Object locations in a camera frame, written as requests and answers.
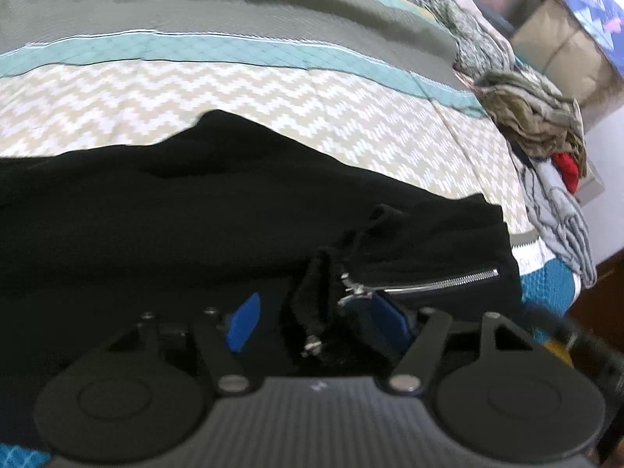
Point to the chevron and teal striped bedspread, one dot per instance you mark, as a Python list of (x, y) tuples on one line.
[(243, 92)]

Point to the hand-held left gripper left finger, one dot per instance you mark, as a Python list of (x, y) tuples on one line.
[(242, 322)]

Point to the red cloth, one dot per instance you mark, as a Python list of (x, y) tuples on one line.
[(568, 170)]

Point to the grey crumpled cloth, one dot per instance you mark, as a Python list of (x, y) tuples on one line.
[(560, 214)]

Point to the teal lattice bed sheet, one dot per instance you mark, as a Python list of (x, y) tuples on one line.
[(22, 456)]

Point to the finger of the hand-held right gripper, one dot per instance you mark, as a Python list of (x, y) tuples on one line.
[(546, 319)]

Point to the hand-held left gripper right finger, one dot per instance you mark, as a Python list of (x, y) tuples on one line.
[(390, 317)]

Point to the black and white patterned cloth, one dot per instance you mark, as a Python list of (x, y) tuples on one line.
[(473, 44)]

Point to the black pants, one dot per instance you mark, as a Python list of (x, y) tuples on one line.
[(195, 204)]

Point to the olive crumpled cloth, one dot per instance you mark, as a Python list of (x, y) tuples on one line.
[(531, 112)]

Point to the beige pillow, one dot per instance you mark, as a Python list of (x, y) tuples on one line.
[(560, 48)]

